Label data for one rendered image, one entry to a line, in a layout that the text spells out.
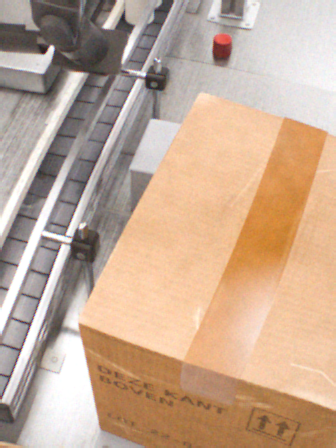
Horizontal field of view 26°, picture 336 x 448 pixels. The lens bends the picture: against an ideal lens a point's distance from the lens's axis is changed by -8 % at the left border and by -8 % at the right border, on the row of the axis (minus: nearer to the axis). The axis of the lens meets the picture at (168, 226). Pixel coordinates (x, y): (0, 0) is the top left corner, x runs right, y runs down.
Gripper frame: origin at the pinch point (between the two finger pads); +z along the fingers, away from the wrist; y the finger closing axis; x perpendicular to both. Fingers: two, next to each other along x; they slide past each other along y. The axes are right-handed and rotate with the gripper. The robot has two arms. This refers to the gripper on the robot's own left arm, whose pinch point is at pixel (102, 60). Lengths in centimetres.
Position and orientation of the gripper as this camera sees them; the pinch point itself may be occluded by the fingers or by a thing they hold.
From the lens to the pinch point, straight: 111.5
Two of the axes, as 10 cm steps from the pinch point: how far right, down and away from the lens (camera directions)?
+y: -9.7, -2.2, 1.3
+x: -2.1, 9.8, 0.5
